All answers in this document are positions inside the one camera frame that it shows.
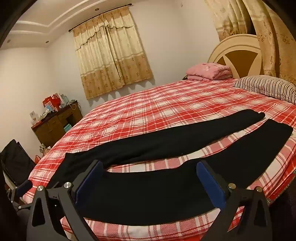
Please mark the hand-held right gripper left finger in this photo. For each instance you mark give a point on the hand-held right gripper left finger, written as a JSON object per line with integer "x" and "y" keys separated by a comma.
{"x": 89, "y": 183}

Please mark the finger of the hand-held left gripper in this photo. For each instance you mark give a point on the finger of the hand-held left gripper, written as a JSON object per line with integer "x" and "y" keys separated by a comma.
{"x": 24, "y": 185}

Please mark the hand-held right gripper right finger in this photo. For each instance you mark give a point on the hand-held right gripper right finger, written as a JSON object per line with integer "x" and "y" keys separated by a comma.
{"x": 211, "y": 185}

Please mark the black pants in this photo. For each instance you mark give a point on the black pants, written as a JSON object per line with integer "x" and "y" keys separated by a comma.
{"x": 161, "y": 185}

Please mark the floral patterned bag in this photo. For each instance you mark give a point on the floral patterned bag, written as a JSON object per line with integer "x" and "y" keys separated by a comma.
{"x": 43, "y": 148}

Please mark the small teal box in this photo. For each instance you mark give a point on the small teal box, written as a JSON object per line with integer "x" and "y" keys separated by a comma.
{"x": 67, "y": 127}

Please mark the brown wooden desk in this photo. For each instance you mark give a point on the brown wooden desk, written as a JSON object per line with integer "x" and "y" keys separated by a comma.
{"x": 53, "y": 126}

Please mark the red plaid bed blanket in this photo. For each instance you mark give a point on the red plaid bed blanket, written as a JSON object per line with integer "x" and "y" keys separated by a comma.
{"x": 173, "y": 104}

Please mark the striped pillow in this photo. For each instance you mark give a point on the striped pillow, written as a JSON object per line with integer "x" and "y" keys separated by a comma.
{"x": 266, "y": 87}

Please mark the folded pink quilt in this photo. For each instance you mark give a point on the folded pink quilt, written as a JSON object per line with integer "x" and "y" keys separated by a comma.
{"x": 208, "y": 70}

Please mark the beige patterned window curtain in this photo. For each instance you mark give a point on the beige patterned window curtain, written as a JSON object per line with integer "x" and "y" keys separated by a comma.
{"x": 111, "y": 55}

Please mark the cream round headboard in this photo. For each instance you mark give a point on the cream round headboard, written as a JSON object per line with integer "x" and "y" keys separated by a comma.
{"x": 240, "y": 44}

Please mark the long beige patterned curtain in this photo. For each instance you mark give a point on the long beige patterned curtain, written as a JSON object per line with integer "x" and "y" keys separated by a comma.
{"x": 272, "y": 34}

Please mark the dark curtain rod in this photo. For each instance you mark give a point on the dark curtain rod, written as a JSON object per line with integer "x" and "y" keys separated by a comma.
{"x": 92, "y": 19}

